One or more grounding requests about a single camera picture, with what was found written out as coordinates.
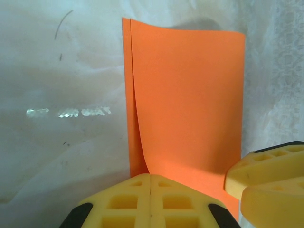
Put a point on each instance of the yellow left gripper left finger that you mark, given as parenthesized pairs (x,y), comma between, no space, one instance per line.
(118,204)

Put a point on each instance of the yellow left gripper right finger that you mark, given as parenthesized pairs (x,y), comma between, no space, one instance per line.
(185,206)

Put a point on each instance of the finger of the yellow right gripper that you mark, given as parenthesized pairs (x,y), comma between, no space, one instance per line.
(273,206)
(261,168)

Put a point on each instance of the orange paper sheet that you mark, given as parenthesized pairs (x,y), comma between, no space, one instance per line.
(185,99)

